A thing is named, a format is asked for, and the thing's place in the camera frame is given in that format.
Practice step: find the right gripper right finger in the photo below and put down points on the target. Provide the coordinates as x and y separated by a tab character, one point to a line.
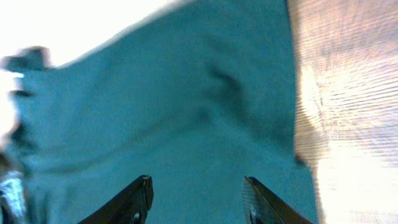
263	206

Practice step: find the black t-shirt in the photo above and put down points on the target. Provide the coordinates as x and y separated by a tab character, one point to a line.
197	99

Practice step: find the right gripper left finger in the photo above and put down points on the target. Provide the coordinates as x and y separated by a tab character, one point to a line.
130	206

